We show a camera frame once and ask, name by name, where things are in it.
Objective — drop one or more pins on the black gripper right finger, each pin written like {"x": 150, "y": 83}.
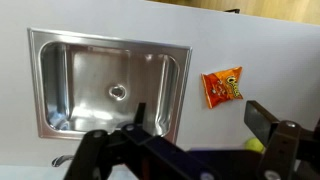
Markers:
{"x": 291, "y": 151}

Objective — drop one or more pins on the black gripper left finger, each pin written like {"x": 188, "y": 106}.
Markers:
{"x": 147, "y": 157}

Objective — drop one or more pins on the orange Cheetos chip packet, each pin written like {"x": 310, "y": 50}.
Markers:
{"x": 221, "y": 86}

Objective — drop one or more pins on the chrome sink faucet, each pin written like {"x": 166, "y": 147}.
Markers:
{"x": 61, "y": 159}

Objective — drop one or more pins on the stainless steel sink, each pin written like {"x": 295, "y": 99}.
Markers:
{"x": 84, "y": 82}

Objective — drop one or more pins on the yellow-green tennis ball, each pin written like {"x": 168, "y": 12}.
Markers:
{"x": 254, "y": 144}

